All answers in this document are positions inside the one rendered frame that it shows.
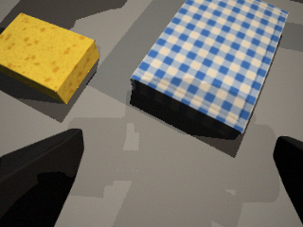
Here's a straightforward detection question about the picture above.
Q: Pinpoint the blue and white checkered towel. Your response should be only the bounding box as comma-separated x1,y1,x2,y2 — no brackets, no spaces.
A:
130,0,289,140

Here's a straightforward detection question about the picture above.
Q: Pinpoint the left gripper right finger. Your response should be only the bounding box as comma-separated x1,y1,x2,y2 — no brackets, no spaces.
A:
273,136,303,224

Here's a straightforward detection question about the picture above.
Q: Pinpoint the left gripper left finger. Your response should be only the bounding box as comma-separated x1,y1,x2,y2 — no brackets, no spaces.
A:
0,129,84,227

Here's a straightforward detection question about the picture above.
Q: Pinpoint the yellow sponge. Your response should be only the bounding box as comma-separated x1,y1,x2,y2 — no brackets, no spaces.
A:
0,13,99,104

